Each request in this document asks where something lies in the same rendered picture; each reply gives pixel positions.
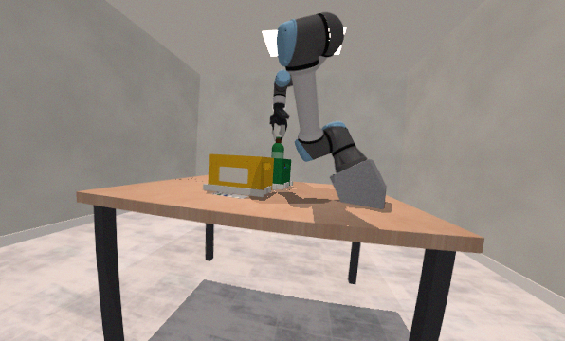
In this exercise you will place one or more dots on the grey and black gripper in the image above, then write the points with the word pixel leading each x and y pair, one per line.
pixel 280 121

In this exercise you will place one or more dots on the yellow divided crate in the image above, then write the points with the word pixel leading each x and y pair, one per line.
pixel 240 171

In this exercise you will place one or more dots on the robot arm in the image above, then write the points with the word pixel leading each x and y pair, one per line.
pixel 302 44

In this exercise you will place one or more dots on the green plastic crate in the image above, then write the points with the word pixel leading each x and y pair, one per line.
pixel 281 175

